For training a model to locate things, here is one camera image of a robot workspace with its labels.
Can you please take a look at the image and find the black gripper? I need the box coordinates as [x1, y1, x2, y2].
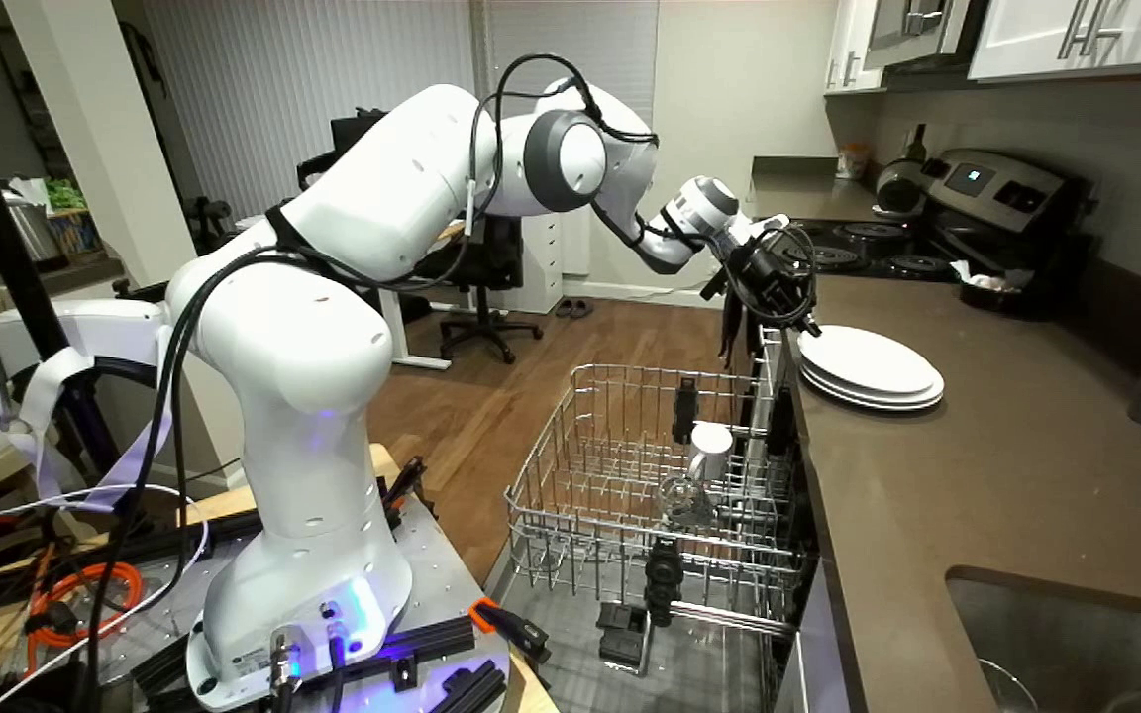
[721, 219, 823, 341]

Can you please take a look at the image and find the white ceramic plate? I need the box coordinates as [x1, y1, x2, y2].
[805, 374, 943, 417]
[801, 359, 953, 407]
[797, 321, 943, 397]

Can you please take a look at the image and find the black rack clip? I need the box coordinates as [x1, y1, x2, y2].
[641, 536, 688, 625]
[670, 374, 706, 446]

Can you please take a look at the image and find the white ceramic mug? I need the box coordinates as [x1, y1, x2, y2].
[686, 417, 740, 489]

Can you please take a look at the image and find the black kettle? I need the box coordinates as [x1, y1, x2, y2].
[868, 120, 953, 219]

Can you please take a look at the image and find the black pan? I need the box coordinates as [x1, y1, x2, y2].
[949, 252, 1070, 321]

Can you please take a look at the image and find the white drawer unit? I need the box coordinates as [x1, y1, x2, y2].
[514, 209, 597, 316]

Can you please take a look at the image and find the white corner cabinet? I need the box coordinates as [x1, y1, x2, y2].
[820, 0, 885, 94]

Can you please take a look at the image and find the black office chair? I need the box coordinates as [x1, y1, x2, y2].
[415, 209, 546, 370]

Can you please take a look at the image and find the steel range hood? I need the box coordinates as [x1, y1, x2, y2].
[860, 0, 992, 74]

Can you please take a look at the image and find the white upper cabinet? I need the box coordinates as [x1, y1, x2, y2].
[964, 0, 1141, 89]

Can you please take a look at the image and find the white leg desk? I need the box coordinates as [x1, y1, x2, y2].
[367, 243, 468, 378]

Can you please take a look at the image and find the black clamp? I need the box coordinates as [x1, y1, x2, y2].
[378, 453, 432, 532]

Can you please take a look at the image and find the robot mounting table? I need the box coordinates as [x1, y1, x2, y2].
[66, 438, 564, 713]

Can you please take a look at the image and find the stainless kitchen sink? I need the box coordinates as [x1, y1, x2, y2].
[943, 566, 1141, 713]

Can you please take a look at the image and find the white case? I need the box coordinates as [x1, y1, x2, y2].
[0, 296, 171, 387]

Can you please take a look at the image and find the wire dishwasher rack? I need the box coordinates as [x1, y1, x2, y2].
[498, 359, 820, 636]

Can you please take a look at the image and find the orange handled tool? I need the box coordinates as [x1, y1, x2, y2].
[468, 594, 556, 667]

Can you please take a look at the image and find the black bracket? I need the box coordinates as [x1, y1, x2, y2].
[386, 609, 507, 713]

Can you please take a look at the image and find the black cable bundle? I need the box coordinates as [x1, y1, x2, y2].
[66, 209, 336, 713]

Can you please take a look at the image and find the lavender strap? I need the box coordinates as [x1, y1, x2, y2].
[0, 345, 188, 519]

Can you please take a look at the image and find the orange cord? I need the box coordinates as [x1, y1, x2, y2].
[21, 557, 150, 655]

